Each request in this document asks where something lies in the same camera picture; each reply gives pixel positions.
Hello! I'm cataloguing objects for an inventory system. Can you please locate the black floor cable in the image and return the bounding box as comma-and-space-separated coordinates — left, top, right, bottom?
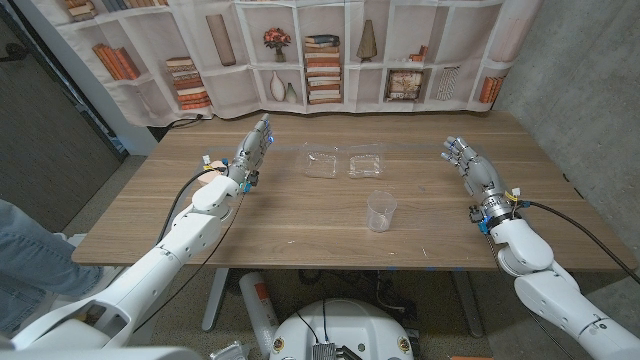
164, 113, 205, 131

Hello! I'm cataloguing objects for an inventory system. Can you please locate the clear plastic measuring cup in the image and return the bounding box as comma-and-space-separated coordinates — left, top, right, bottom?
366, 190, 398, 233

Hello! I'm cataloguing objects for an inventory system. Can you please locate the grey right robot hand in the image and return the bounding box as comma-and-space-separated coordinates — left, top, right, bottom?
440, 135, 521, 229

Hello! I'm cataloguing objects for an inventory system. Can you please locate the clear plastic clamshell container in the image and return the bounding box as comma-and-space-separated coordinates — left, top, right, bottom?
298, 144, 389, 180

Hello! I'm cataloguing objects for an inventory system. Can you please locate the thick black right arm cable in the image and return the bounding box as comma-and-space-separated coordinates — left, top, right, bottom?
517, 199, 640, 286

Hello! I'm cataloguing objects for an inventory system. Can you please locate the printed bookshelf backdrop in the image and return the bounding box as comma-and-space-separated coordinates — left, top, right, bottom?
29, 0, 544, 127

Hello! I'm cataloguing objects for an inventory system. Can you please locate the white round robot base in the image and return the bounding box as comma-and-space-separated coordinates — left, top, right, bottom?
269, 298, 415, 360

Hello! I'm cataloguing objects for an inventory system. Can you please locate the silver metal bracket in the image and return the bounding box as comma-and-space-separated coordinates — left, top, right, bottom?
209, 341, 251, 360

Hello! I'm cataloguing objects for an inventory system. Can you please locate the white roll with orange label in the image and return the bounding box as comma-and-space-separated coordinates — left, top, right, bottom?
238, 271, 281, 359

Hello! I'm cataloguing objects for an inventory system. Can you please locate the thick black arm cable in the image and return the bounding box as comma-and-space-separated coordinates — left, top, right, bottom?
157, 167, 229, 246
517, 199, 640, 286

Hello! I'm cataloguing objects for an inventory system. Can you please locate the peach jewelry box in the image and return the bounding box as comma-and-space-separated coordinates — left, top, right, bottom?
198, 159, 226, 185

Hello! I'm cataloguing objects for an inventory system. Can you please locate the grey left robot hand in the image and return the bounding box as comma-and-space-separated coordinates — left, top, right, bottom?
227, 113, 275, 187

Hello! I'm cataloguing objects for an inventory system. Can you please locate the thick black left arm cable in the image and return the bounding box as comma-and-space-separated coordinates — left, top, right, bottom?
157, 167, 229, 246

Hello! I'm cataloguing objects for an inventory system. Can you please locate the person's leg in jeans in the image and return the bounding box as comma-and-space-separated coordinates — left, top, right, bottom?
0, 198, 104, 334

